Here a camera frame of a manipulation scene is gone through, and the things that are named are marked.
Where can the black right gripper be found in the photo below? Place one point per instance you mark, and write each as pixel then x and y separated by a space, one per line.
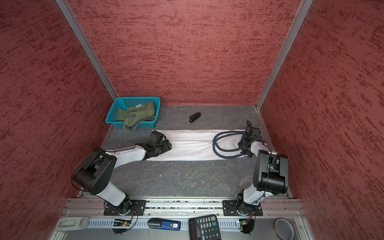
pixel 244 139

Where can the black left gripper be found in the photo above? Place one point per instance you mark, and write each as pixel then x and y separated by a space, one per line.
pixel 167 146

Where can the white tank top navy trim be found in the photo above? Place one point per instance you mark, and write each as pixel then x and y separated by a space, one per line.
pixel 189 145

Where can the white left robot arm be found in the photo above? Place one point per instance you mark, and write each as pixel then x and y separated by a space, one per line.
pixel 93 173

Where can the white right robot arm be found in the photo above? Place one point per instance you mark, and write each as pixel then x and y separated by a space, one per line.
pixel 270 175

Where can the green tank top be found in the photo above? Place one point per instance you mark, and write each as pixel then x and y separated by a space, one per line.
pixel 133 116

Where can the small black stapler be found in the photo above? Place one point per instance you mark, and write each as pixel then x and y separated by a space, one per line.
pixel 194 117

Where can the teal plastic laundry basket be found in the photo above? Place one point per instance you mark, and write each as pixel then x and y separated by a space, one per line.
pixel 126 102

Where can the blue black handheld device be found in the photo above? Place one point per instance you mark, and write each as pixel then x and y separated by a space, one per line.
pixel 163 224

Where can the left small circuit board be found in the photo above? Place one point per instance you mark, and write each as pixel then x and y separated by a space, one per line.
pixel 122 223

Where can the small circuit board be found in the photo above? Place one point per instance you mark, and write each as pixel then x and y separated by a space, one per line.
pixel 247 226
pixel 122 223

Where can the right small circuit board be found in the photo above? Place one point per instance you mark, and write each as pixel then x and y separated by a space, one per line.
pixel 247 226

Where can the black calculator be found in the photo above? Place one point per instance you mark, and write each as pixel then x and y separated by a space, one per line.
pixel 204 228

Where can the grey tape roll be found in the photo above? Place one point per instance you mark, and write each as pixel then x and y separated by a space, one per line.
pixel 284 229

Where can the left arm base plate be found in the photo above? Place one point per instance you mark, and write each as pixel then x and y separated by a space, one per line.
pixel 126 208

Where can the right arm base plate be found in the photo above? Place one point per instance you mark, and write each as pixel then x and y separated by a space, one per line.
pixel 233 208

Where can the aluminium rail frame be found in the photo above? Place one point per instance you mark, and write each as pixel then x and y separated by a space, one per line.
pixel 182 209

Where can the grey plastic handle block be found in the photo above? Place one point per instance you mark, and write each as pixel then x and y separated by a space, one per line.
pixel 72 224

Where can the grey metal corner post left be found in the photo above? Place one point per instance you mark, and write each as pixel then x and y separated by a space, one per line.
pixel 79 33

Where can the grey metal corner post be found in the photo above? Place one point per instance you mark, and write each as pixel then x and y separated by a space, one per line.
pixel 290 37
pixel 79 33

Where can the grey metal corner post right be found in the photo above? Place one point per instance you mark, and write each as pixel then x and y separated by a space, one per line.
pixel 290 37

